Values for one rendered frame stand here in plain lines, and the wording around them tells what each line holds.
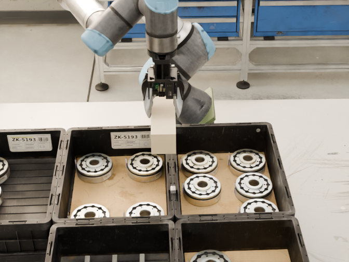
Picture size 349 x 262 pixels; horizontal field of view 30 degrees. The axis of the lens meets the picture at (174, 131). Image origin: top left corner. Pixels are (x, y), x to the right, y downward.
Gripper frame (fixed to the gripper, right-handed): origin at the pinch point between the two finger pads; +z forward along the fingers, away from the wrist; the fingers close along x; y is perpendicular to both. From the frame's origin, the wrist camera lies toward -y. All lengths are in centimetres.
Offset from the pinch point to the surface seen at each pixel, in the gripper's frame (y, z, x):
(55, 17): -271, 105, -76
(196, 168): -4.6, 22.5, 9.1
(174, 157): -1.1, 15.7, 2.7
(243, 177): -0.4, 22.7, 22.1
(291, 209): 20.4, 15.6, 31.5
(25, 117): -55, 39, -51
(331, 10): -187, 62, 91
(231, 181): -2.2, 25.7, 18.9
